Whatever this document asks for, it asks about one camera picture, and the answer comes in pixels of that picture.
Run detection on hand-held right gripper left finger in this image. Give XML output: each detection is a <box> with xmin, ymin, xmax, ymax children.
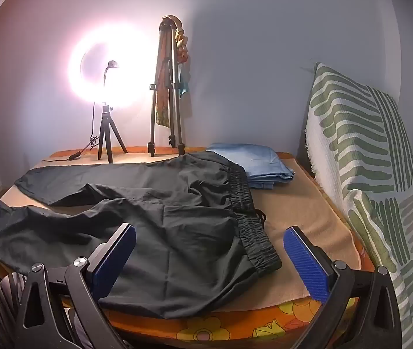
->
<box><xmin>12</xmin><ymin>223</ymin><xmax>137</xmax><ymax>349</ymax></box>

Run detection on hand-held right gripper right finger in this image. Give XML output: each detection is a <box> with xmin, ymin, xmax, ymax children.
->
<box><xmin>284</xmin><ymin>225</ymin><xmax>403</xmax><ymax>349</ymax></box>

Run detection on black pants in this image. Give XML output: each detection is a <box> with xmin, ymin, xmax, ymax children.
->
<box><xmin>0</xmin><ymin>153</ymin><xmax>283</xmax><ymax>320</ymax></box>

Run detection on beige blanket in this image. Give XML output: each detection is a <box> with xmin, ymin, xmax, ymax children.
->
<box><xmin>0</xmin><ymin>149</ymin><xmax>362</xmax><ymax>313</ymax></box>

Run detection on folded blue cloth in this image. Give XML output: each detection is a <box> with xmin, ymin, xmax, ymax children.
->
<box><xmin>205</xmin><ymin>143</ymin><xmax>296</xmax><ymax>190</ymax></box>

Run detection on small black tripod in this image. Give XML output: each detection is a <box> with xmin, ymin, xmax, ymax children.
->
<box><xmin>97</xmin><ymin>104</ymin><xmax>129</xmax><ymax>164</ymax></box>

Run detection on green striped white blanket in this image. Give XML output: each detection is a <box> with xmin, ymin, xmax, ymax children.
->
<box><xmin>304</xmin><ymin>62</ymin><xmax>413</xmax><ymax>349</ymax></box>

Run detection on tall black tripod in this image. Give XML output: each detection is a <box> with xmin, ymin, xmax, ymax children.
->
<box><xmin>148</xmin><ymin>16</ymin><xmax>186</xmax><ymax>158</ymax></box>

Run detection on colourful hanging scarf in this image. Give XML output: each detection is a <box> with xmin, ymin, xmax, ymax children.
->
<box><xmin>156</xmin><ymin>16</ymin><xmax>191</xmax><ymax>129</ymax></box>

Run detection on black gooseneck phone holder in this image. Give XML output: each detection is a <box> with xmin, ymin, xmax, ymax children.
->
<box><xmin>102</xmin><ymin>60</ymin><xmax>120</xmax><ymax>104</ymax></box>

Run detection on black cable with switch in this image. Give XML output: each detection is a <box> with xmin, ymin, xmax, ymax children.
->
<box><xmin>42</xmin><ymin>102</ymin><xmax>102</xmax><ymax>163</ymax></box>

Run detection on ring light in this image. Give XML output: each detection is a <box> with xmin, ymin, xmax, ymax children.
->
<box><xmin>67</xmin><ymin>24</ymin><xmax>152</xmax><ymax>111</ymax></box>

